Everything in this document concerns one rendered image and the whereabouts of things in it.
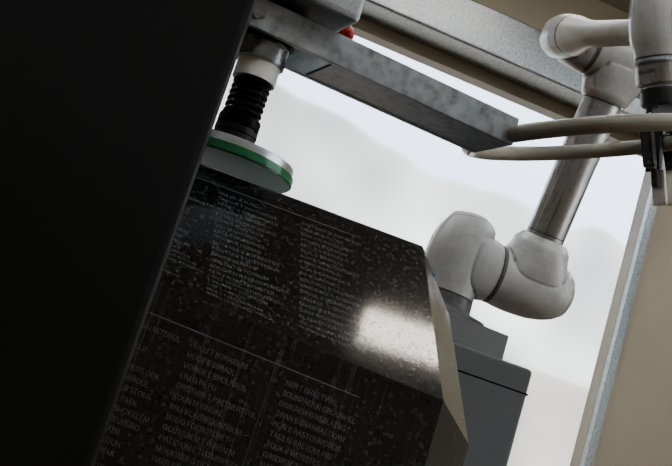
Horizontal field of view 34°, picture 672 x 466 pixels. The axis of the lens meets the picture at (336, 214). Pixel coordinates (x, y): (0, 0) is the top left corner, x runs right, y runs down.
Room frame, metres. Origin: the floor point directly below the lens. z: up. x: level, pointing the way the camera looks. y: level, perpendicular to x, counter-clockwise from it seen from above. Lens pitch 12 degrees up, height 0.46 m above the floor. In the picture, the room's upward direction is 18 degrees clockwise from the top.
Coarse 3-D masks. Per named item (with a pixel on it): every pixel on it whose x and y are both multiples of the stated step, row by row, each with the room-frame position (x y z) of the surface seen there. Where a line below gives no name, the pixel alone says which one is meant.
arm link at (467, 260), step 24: (456, 216) 2.66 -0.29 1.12; (480, 216) 2.66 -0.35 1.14; (432, 240) 2.68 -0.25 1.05; (456, 240) 2.63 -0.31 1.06; (480, 240) 2.64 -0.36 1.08; (432, 264) 2.65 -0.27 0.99; (456, 264) 2.63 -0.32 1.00; (480, 264) 2.64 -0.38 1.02; (456, 288) 2.64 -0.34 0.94; (480, 288) 2.66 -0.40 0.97
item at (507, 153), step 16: (512, 128) 1.76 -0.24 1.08; (528, 128) 1.74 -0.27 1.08; (544, 128) 1.72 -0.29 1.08; (560, 128) 1.70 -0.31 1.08; (576, 128) 1.69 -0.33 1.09; (592, 128) 1.68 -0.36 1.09; (608, 128) 1.68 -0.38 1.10; (624, 128) 1.68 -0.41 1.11; (640, 128) 1.68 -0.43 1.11; (656, 128) 1.68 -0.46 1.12; (592, 144) 2.12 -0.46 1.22; (608, 144) 2.11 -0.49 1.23; (624, 144) 2.09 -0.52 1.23; (640, 144) 2.07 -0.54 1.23; (512, 160) 2.11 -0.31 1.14; (528, 160) 2.13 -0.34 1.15; (544, 160) 2.14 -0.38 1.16
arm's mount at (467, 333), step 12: (456, 324) 2.59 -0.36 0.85; (468, 324) 2.59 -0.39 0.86; (456, 336) 2.59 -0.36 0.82; (468, 336) 2.59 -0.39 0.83; (480, 336) 2.60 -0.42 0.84; (492, 336) 2.61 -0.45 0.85; (504, 336) 2.62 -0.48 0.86; (480, 348) 2.60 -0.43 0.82; (492, 348) 2.61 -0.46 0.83; (504, 348) 2.62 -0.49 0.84
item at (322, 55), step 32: (288, 32) 1.60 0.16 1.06; (320, 32) 1.62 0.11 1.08; (288, 64) 1.72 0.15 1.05; (320, 64) 1.74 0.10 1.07; (352, 64) 1.64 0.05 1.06; (384, 64) 1.67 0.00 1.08; (352, 96) 1.77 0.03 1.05; (384, 96) 1.72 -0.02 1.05; (416, 96) 1.69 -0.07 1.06; (448, 96) 1.72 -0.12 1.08; (448, 128) 1.79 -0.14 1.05; (480, 128) 1.75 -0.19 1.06
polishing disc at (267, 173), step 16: (208, 144) 1.54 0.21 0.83; (224, 144) 1.54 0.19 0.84; (208, 160) 1.63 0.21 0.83; (224, 160) 1.60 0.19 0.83; (240, 160) 1.57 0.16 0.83; (256, 160) 1.55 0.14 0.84; (240, 176) 1.67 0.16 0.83; (256, 176) 1.64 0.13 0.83; (272, 176) 1.60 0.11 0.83; (288, 176) 1.61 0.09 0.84
